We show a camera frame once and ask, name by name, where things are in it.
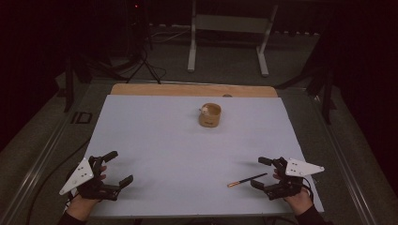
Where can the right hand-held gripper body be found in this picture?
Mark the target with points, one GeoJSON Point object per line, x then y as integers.
{"type": "Point", "coordinates": [298, 170]}

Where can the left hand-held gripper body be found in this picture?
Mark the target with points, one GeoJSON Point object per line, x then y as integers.
{"type": "Point", "coordinates": [78, 176]}

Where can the person's left hand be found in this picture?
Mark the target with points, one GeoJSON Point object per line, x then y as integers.
{"type": "Point", "coordinates": [82, 206]}

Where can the person's right hand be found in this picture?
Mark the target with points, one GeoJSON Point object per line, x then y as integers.
{"type": "Point", "coordinates": [299, 203]}

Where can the black pencil with orange end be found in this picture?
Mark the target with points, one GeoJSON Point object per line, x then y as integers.
{"type": "Point", "coordinates": [247, 180]}

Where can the white table mat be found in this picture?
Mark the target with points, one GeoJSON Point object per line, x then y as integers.
{"type": "Point", "coordinates": [175, 150]}

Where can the round wooden cup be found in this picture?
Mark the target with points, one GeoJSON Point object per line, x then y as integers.
{"type": "Point", "coordinates": [210, 120]}

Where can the black stand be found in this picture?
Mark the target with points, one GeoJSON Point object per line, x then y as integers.
{"type": "Point", "coordinates": [327, 100]}

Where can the small white figure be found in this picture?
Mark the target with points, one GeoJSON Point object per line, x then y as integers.
{"type": "Point", "coordinates": [204, 110]}

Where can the black tripod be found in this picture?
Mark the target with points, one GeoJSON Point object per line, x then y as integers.
{"type": "Point", "coordinates": [144, 62]}

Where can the wooden table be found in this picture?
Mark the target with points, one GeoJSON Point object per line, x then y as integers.
{"type": "Point", "coordinates": [187, 90]}

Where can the metal floor rail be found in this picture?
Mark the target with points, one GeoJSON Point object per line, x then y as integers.
{"type": "Point", "coordinates": [347, 162]}
{"type": "Point", "coordinates": [34, 175]}

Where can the white metal stand frame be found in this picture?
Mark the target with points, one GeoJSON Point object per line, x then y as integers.
{"type": "Point", "coordinates": [231, 23]}

